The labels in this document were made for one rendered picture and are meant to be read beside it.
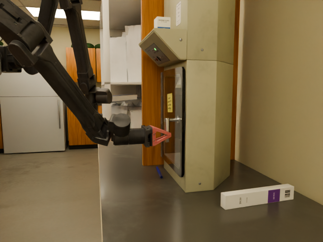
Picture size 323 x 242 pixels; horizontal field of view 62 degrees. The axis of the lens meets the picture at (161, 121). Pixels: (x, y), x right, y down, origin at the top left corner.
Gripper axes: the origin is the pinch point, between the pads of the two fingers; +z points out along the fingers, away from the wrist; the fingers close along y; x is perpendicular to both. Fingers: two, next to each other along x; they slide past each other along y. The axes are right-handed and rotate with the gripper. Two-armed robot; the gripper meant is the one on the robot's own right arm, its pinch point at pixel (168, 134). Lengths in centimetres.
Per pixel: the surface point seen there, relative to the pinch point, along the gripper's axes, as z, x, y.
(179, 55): 2.8, -27.6, -5.3
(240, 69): 48, -26, 36
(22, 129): -174, 63, 481
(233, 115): 43, -2, 32
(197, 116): 9.3, -6.9, -5.2
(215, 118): 16.3, -5.9, -5.0
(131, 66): 2, -34, 125
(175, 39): 1.5, -33.1, -5.3
